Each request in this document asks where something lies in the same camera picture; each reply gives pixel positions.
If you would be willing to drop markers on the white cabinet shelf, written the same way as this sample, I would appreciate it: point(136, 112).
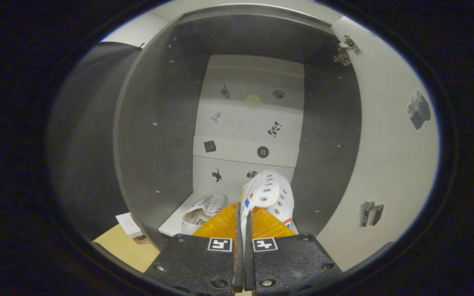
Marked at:
point(174, 223)

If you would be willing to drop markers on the white canvas shoe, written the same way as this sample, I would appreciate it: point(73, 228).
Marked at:
point(198, 216)
point(270, 193)

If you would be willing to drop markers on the stack of books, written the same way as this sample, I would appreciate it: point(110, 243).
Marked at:
point(129, 225)

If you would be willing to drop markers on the metal door hinge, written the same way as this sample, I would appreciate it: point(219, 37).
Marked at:
point(346, 48)

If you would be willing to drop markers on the grey shoe cabinet door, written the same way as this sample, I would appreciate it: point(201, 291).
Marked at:
point(385, 156)

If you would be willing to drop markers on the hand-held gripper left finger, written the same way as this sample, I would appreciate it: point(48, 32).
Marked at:
point(196, 259)

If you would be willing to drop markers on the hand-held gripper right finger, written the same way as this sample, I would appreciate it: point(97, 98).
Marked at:
point(286, 259)

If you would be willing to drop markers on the grey shoe cabinet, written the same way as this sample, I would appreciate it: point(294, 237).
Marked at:
point(154, 144)

